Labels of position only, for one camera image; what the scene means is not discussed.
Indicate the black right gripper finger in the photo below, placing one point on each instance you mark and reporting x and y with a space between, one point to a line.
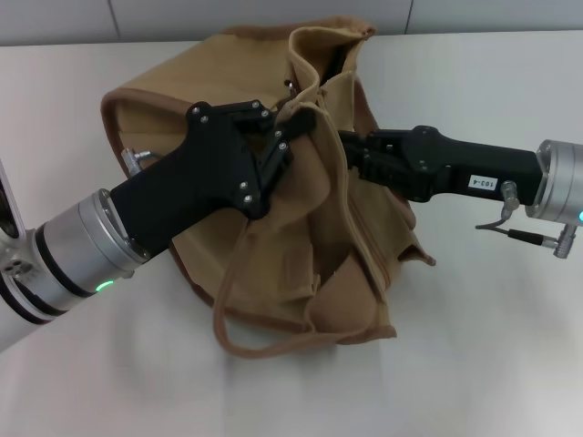
378 142
387 175

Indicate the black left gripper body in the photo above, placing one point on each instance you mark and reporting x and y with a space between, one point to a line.
209 173

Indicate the small silver zipper pull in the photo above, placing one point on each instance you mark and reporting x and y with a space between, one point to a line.
289 88

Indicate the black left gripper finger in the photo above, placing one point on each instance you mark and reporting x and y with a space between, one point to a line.
300 123
277 168

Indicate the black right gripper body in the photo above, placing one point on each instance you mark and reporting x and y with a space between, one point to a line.
473 168

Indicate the khaki canvas food bag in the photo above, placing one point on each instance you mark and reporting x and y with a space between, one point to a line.
282 264

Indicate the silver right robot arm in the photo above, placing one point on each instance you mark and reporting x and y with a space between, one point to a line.
562 182

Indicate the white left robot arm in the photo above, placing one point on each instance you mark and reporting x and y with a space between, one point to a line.
68 259

